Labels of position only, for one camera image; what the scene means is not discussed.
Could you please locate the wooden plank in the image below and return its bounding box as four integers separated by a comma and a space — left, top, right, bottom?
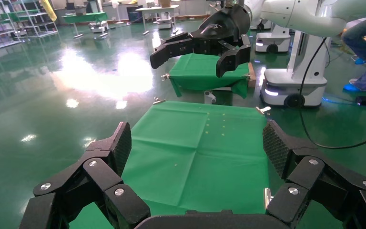
247, 62, 257, 89

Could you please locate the white table bracket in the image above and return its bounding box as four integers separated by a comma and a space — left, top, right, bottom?
203, 90, 217, 105

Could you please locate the small white robot base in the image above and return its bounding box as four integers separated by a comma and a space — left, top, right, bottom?
88, 21, 110, 34
156, 17, 173, 30

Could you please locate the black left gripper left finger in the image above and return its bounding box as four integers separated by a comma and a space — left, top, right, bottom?
19, 121, 152, 229

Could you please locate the green covered background table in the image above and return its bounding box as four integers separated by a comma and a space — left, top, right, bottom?
62, 12, 109, 39

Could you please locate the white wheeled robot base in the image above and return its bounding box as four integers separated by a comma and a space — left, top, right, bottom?
254, 23, 292, 54

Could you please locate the yellow hanging sheet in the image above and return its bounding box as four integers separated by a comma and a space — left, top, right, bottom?
41, 0, 58, 22

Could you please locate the black hanging cable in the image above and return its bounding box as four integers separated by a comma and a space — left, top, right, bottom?
298, 37, 366, 150

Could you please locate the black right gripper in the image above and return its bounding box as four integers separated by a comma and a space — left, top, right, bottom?
150, 4, 253, 78

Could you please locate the large green table cloth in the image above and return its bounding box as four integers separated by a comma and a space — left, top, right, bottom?
69, 101, 270, 229

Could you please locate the white background table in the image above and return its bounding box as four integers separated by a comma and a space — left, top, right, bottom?
135, 4, 181, 36

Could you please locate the white wheeled robot with column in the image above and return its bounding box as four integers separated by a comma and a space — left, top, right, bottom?
260, 30, 332, 109

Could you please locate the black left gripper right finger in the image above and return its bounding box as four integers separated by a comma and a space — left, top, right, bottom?
262, 120, 366, 229

